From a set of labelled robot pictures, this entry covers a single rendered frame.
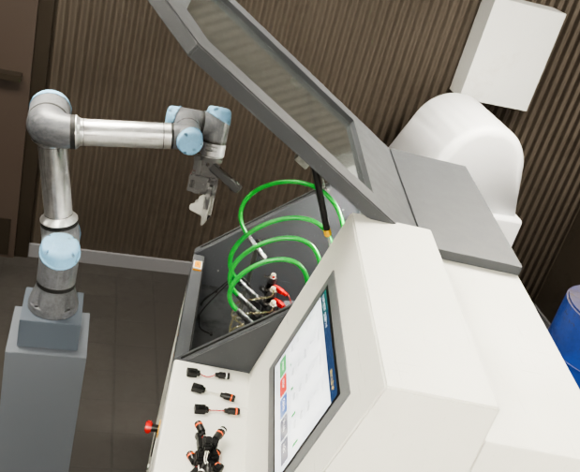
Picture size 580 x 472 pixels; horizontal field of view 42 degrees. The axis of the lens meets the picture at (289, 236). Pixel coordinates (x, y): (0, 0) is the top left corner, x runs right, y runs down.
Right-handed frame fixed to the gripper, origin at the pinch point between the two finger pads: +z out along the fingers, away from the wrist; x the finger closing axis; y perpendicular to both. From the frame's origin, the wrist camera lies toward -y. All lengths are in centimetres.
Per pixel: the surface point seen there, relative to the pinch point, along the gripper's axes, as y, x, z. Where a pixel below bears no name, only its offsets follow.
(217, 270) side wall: -2.1, -35.9, 26.0
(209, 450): -21, 66, 41
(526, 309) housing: -90, 46, -6
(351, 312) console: -46, 74, -4
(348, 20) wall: -27, -168, -78
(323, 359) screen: -42, 74, 8
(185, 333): -2.0, 13.6, 33.4
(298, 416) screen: -40, 78, 21
